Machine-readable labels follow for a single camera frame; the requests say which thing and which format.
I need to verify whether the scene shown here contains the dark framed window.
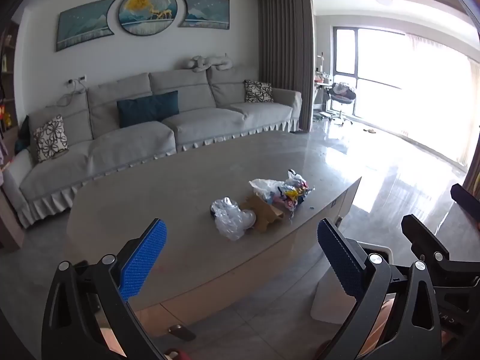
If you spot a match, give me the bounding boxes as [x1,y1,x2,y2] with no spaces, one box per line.
[332,26,409,117]

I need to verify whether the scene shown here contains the curved teal wall painting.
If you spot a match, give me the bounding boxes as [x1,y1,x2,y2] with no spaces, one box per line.
[178,0,230,29]
[56,0,118,52]

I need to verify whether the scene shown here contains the teal rectangular pillow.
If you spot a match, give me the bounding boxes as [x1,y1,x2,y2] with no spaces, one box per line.
[117,91,180,129]

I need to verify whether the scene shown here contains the dark teal cloth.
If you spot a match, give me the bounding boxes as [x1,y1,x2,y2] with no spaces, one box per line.
[15,116,31,155]

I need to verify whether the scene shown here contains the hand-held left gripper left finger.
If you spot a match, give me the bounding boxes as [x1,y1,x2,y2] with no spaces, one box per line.
[41,218,167,360]

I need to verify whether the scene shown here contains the grey oval coffee table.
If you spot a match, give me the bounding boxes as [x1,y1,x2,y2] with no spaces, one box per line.
[62,130,362,314]

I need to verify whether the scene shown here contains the plastic bag of colourful wrappers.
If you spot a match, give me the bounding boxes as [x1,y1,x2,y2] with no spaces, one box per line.
[249,170,315,219]

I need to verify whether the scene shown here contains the white cluttered desk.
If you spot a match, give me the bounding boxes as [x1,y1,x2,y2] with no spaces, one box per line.
[314,54,334,113]

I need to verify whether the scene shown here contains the brown slipper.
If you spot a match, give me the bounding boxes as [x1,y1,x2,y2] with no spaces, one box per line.
[167,324,197,342]

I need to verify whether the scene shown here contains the round deer wall painting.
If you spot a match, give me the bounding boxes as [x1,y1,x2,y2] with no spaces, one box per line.
[119,0,178,37]

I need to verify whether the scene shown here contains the white plush toy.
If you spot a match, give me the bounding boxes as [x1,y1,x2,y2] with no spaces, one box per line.
[184,53,234,73]

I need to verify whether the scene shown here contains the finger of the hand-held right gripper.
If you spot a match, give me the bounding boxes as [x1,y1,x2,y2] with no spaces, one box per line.
[401,214,451,271]
[452,184,480,216]

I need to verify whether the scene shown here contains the wooden shelf unit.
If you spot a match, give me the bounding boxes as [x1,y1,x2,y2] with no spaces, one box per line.
[0,22,19,166]

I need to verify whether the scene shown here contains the white charger cable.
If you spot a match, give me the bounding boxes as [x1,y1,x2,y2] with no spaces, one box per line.
[56,80,85,107]

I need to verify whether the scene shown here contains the floral black white pillow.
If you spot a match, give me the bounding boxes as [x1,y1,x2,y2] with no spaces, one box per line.
[244,79,274,103]
[33,114,69,163]

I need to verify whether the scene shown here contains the swivel chair with clothes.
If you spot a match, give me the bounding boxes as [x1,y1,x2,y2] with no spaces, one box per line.
[325,82,357,125]

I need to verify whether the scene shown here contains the grey fabric sofa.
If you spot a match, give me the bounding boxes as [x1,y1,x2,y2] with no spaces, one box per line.
[2,62,302,229]

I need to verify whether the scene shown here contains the brown paper bag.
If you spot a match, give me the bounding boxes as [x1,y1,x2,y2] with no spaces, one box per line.
[240,193,284,234]

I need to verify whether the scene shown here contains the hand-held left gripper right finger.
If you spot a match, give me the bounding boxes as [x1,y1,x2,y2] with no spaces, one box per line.
[317,217,443,360]

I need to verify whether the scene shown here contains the grey brown curtain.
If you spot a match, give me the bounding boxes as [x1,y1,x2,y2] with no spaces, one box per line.
[258,0,314,133]

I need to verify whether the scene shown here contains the clear plastic bag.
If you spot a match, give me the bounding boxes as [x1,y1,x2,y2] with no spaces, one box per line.
[211,197,256,241]

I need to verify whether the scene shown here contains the white waste bin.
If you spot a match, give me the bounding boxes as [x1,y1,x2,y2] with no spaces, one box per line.
[310,245,391,323]

